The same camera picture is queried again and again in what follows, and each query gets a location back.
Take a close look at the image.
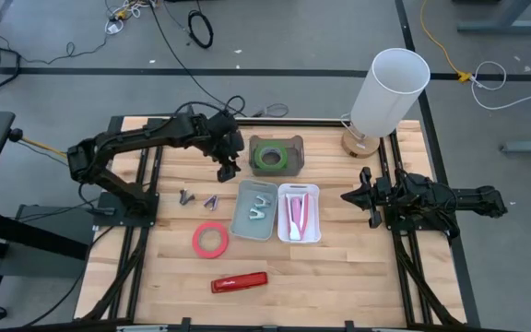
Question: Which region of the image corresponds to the white floor cable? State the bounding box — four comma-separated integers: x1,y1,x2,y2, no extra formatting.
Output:
470,60,531,111

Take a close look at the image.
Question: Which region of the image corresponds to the white cable bundle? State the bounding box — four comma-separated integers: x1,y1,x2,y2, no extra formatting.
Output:
103,0,159,36

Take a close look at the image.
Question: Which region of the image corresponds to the brown translucent bin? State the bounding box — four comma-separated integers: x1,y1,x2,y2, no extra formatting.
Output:
248,134,305,178

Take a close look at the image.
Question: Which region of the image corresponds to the black cable bundle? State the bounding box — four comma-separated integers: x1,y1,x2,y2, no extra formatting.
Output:
392,230,465,326
80,225,149,322

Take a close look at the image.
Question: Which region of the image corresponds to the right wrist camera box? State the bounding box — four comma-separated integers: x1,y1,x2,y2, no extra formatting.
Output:
374,180,396,211

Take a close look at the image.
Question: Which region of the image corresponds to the white shade table lamp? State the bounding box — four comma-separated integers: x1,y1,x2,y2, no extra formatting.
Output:
340,47,431,160

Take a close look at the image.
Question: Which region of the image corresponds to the white plastic bin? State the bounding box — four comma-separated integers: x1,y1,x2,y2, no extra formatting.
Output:
277,183,322,244

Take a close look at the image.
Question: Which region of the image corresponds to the black aluminium frame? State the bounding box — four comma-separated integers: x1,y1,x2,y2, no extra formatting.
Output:
80,103,467,332

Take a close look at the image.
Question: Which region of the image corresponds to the coiled black cable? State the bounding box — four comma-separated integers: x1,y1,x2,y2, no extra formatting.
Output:
186,9,215,50

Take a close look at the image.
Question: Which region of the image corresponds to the red tape roll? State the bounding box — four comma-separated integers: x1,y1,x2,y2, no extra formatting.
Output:
192,221,230,259

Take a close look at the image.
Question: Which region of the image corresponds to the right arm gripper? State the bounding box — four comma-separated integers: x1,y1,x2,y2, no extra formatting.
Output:
340,166,383,231

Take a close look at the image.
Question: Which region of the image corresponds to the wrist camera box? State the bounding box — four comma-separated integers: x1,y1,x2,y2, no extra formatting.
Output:
374,180,396,211
210,124,232,158

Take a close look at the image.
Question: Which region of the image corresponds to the white lamp cable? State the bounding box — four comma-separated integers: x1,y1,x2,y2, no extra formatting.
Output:
338,112,368,142

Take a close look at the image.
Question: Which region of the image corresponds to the grey cable loop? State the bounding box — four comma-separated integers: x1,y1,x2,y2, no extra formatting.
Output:
251,103,290,119

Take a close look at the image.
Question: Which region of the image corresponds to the grey table leg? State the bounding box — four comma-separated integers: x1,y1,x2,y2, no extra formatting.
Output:
456,0,531,34

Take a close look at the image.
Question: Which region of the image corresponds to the black knob yellow rod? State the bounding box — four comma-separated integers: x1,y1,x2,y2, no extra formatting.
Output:
7,127,71,160

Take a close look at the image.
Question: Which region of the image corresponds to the long black floor cable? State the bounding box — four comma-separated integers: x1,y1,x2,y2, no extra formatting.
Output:
147,0,248,118

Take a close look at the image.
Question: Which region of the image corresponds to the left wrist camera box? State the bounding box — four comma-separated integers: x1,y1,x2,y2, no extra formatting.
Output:
210,124,232,158

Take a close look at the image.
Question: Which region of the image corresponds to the yellow extension cable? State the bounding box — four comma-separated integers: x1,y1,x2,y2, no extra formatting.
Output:
419,0,474,84

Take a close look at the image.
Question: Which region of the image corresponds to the red stapler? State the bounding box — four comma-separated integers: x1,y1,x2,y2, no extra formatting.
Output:
210,271,269,294

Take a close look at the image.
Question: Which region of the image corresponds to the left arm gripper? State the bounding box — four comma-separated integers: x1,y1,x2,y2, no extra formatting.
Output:
207,117,248,184

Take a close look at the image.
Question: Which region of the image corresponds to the grey plastic bin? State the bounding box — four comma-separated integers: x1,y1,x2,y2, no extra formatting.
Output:
228,179,279,243

